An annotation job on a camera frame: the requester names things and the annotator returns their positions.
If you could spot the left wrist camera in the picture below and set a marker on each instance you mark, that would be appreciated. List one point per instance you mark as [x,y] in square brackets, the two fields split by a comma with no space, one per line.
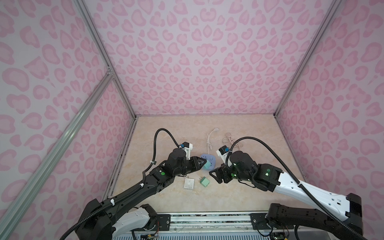
[187,147]

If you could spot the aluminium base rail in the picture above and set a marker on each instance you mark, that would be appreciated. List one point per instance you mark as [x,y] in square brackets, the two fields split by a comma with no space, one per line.
[141,224]

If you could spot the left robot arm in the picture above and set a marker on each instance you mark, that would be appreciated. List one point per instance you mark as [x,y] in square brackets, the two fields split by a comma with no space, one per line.
[98,219]

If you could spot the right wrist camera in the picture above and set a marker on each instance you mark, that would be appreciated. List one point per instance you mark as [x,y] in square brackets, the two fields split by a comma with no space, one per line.
[222,153]

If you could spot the white charger plug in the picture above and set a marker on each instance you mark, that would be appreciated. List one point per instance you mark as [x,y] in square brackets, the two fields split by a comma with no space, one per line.
[189,184]

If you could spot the light green charger plug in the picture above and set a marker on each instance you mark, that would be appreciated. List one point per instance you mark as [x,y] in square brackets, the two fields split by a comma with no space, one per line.
[204,182]

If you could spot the blue square power strip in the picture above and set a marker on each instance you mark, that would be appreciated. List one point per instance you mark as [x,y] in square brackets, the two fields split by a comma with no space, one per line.
[208,156]

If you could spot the left wall aluminium strut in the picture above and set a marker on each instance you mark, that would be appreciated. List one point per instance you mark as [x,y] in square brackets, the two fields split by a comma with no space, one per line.
[21,204]

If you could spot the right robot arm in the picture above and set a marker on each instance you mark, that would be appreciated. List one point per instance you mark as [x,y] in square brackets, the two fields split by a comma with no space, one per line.
[337,214]

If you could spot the teal charger plug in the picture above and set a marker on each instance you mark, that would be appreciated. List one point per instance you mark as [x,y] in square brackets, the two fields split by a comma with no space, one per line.
[207,165]

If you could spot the pink round power strip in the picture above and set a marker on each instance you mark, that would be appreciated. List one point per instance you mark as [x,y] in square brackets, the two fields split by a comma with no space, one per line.
[229,140]

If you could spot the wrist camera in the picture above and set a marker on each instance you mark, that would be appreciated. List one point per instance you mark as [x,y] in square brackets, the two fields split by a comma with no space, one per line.
[187,147]
[222,153]

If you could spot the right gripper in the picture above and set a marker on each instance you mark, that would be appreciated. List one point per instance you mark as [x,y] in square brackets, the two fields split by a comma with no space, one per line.
[218,171]

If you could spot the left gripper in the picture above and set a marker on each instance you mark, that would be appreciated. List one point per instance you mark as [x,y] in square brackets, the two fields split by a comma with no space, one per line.
[196,163]

